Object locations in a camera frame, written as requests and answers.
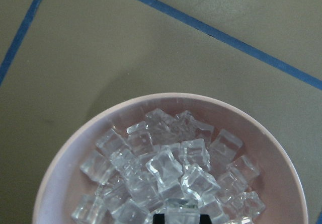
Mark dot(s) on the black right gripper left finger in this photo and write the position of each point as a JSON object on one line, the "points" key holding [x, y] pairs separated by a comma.
{"points": [[158, 218]]}

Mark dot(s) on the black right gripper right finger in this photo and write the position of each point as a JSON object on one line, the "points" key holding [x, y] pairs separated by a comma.
{"points": [[205, 219]]}

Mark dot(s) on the pink bowl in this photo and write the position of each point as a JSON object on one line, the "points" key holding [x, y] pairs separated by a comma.
{"points": [[279, 185]]}

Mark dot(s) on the clear ice cubes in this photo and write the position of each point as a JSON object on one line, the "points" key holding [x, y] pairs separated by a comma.
{"points": [[165, 157]]}

